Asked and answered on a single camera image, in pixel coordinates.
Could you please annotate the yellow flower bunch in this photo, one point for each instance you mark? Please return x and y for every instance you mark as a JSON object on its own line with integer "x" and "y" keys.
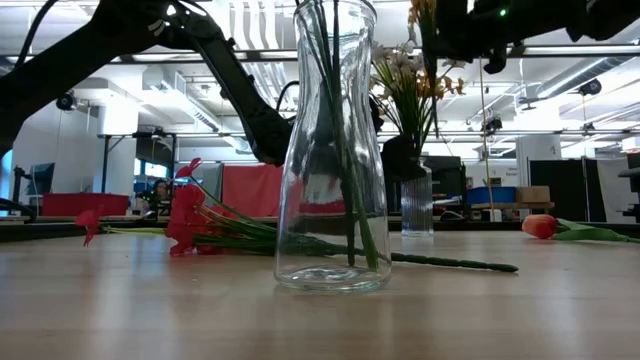
{"x": 452, "y": 86}
{"x": 419, "y": 12}

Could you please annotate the red flower bunch thick stem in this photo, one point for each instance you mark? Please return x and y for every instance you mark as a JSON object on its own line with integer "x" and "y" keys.
{"x": 187, "y": 220}

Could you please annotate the ceiling light strip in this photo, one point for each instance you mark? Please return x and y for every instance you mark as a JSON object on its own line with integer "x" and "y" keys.
{"x": 160, "y": 57}

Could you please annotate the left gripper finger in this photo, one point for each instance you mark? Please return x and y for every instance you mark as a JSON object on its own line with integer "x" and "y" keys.
{"x": 402, "y": 157}

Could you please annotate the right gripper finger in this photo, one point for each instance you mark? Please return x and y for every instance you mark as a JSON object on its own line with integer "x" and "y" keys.
{"x": 447, "y": 30}

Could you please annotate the small ribbed glass vase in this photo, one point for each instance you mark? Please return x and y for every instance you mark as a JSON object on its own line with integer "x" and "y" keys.
{"x": 417, "y": 210}

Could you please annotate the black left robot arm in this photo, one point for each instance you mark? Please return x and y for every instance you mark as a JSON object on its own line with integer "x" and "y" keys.
{"x": 75, "y": 55}

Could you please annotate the black office chair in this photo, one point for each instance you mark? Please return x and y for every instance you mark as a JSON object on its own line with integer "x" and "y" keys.
{"x": 632, "y": 175}

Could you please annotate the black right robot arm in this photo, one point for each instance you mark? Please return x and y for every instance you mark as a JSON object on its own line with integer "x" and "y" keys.
{"x": 575, "y": 17}

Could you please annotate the orange tulip green stem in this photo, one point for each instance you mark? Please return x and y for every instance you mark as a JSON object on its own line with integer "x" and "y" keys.
{"x": 540, "y": 226}

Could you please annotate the white air duct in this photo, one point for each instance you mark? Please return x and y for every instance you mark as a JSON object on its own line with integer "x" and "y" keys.
{"x": 185, "y": 100}

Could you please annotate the black partition panel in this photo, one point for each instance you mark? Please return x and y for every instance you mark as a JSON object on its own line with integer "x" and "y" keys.
{"x": 565, "y": 190}

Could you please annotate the cardboard box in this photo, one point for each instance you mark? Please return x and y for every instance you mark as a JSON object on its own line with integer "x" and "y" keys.
{"x": 535, "y": 194}

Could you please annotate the large clear glass vase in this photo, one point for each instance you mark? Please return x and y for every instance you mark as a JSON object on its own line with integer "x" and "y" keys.
{"x": 320, "y": 200}

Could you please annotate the fallen red petal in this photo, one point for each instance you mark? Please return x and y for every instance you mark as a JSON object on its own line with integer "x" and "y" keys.
{"x": 90, "y": 222}

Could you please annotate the black ceiling camera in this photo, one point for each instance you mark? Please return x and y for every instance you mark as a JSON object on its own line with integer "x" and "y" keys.
{"x": 66, "y": 102}
{"x": 591, "y": 87}
{"x": 493, "y": 125}

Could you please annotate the red storage bin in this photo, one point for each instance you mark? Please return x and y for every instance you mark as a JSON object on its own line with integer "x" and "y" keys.
{"x": 85, "y": 204}

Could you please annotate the red partition panel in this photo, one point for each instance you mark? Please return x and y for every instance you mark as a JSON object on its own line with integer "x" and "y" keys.
{"x": 252, "y": 190}

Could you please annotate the hanging black screen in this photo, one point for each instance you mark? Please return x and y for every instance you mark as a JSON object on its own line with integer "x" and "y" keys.
{"x": 155, "y": 150}

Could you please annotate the dark desk monitor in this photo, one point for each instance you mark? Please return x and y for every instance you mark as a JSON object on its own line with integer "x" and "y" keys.
{"x": 44, "y": 179}

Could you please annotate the blue storage bin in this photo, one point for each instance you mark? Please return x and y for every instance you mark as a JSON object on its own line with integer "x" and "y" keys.
{"x": 487, "y": 195}

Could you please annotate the wooden shelf board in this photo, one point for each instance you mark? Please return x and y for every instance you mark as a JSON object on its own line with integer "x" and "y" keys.
{"x": 510, "y": 205}

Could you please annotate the white column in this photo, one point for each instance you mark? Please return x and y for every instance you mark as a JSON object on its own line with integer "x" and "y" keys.
{"x": 537, "y": 160}

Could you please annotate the black metal table frame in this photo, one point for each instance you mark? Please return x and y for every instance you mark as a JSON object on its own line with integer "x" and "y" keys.
{"x": 50, "y": 232}

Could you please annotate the red flower spray thin stems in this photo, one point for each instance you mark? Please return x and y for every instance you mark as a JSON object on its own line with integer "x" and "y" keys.
{"x": 350, "y": 225}

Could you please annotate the person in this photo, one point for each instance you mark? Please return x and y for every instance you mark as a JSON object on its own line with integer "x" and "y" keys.
{"x": 161, "y": 190}

